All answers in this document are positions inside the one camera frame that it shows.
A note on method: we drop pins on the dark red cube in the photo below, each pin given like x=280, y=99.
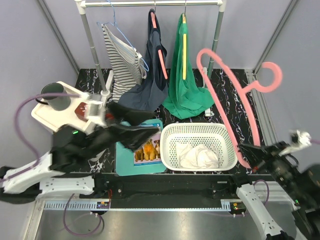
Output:
x=80, y=111

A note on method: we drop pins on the metal clothes rack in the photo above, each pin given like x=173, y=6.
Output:
x=82, y=5

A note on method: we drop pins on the navy blue tank top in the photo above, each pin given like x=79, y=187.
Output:
x=153, y=90

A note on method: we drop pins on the green tank top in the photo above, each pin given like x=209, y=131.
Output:
x=185, y=99

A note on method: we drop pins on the pink plastic hanger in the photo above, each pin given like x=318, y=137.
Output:
x=232, y=103

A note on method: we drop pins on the coral pink hanger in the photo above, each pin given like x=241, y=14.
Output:
x=160, y=53

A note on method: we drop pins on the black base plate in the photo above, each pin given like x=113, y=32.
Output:
x=166, y=191

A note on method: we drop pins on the teal tray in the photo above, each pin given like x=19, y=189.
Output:
x=124, y=159

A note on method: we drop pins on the white perforated plastic basket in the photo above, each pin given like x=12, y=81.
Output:
x=213, y=135

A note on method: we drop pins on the yellow hanger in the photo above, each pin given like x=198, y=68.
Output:
x=184, y=56

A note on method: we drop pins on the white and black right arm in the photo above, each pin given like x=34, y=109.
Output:
x=302, y=187

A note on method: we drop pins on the dark grey mug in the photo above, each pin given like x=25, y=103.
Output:
x=58, y=103

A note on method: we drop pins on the dog picture book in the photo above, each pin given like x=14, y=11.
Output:
x=149, y=152

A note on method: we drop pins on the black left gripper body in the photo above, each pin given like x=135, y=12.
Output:
x=104, y=138

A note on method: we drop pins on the white storage box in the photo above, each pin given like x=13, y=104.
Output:
x=52, y=120

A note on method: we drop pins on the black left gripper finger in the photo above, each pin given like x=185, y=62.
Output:
x=133, y=137
x=132, y=116

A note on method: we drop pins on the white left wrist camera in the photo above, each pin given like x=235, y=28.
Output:
x=94, y=108

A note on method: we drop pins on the striped white tank top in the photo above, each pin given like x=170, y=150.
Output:
x=126, y=62

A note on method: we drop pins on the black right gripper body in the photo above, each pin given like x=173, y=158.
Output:
x=276, y=163

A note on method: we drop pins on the light blue wire hanger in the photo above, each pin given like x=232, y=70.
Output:
x=144, y=65

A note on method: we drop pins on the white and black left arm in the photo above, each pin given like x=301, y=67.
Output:
x=72, y=148

